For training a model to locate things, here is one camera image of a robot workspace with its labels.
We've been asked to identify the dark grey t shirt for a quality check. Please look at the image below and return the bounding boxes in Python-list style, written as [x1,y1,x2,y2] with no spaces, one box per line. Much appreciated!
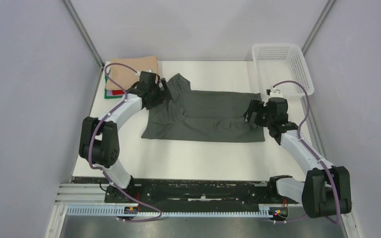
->
[141,73,265,143]

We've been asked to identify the aluminium rail profiles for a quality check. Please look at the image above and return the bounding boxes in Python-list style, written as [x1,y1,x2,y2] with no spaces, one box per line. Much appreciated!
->
[55,183,106,205]

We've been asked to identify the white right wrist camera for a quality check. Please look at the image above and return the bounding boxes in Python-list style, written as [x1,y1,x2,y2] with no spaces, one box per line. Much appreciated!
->
[266,86,284,98]

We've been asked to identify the white plastic basket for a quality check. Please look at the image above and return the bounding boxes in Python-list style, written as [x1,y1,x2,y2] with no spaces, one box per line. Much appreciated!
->
[252,43,314,98]

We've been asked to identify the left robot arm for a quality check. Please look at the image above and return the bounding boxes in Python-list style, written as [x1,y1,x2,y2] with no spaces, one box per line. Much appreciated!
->
[79,72,172,202]

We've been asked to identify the white slotted cable duct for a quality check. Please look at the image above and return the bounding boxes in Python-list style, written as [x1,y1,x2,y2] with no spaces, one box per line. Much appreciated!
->
[66,205,273,218]

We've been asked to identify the beige folded t shirt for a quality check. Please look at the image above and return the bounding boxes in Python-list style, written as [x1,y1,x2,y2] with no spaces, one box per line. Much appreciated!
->
[109,56,159,89]

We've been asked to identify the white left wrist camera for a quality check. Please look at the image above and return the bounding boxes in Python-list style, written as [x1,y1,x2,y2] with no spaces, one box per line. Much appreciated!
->
[136,69,153,76]

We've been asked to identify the green folded t shirt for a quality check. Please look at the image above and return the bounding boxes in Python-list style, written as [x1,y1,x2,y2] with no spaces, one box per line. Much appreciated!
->
[104,68,124,100]

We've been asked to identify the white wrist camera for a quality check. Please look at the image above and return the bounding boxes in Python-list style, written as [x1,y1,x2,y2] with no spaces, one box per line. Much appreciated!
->
[136,69,153,76]
[266,86,284,98]

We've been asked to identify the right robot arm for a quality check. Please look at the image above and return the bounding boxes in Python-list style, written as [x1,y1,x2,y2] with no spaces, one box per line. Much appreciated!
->
[244,97,352,218]

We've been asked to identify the red folded t shirt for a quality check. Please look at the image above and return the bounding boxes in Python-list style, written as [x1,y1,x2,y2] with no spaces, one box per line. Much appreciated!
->
[112,90,124,97]

